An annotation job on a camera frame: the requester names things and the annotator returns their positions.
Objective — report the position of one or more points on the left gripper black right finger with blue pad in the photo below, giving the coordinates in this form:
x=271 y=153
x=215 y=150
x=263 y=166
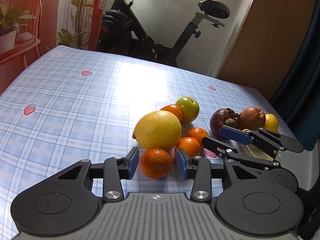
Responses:
x=202 y=172

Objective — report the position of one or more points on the brown wooden door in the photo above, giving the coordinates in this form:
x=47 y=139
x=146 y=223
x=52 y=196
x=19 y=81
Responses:
x=267 y=44

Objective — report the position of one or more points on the brown red apple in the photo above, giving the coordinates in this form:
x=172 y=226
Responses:
x=252 y=118

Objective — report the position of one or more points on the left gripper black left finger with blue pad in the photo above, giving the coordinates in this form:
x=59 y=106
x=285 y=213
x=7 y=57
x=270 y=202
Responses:
x=112 y=171

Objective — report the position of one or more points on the large yellow lemon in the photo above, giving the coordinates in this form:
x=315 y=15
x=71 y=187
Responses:
x=158 y=129

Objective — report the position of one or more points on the orange tangerine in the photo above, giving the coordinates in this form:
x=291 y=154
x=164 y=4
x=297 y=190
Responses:
x=190 y=145
x=174 y=109
x=155 y=163
x=198 y=134

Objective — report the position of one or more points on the blue plaid tablecloth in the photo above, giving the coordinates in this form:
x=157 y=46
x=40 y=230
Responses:
x=73 y=104

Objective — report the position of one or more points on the green apple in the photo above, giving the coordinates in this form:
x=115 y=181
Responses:
x=189 y=107

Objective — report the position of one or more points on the cream oval plate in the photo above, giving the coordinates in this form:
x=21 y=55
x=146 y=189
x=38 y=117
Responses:
x=257 y=152

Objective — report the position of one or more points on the dark teal curtain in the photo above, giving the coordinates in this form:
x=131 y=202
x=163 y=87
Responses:
x=297 y=98

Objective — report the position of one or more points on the red plant wall poster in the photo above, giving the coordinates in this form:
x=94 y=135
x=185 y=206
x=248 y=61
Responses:
x=30 y=28

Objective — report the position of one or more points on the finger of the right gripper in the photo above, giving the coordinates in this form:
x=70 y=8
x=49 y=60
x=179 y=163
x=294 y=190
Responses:
x=288 y=143
x=271 y=169

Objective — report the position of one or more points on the purple mangosteen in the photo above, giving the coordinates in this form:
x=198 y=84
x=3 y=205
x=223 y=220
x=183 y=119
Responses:
x=223 y=116

